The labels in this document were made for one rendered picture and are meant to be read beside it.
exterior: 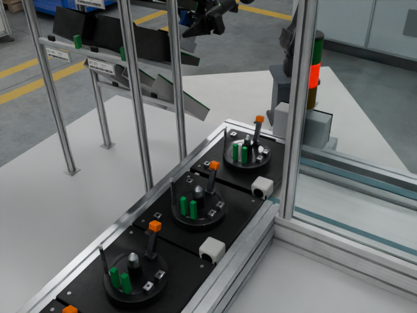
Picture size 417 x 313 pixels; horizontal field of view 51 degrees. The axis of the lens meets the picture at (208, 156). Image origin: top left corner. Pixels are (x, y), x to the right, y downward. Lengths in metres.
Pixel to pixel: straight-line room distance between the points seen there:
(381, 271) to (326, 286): 0.13
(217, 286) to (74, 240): 0.46
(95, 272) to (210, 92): 1.06
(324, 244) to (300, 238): 0.06
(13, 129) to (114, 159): 2.13
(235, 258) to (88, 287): 0.33
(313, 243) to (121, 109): 0.98
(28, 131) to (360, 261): 2.82
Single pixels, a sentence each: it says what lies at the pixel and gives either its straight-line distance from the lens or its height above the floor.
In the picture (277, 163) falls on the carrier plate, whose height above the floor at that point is 0.97.
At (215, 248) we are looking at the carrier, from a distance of 1.00.
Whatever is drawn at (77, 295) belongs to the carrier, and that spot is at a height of 0.97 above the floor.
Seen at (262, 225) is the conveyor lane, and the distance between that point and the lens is 1.09.
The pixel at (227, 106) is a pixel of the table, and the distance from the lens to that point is 1.76.
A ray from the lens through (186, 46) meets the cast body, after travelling 1.30.
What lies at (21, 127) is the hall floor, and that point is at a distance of 3.59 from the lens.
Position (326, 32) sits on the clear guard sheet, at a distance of 0.86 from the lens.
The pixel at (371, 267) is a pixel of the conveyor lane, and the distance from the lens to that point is 1.11.
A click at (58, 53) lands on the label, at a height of 1.29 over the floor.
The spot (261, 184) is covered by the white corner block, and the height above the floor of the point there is 0.99.
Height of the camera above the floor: 1.73
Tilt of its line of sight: 36 degrees down
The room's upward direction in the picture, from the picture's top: 2 degrees counter-clockwise
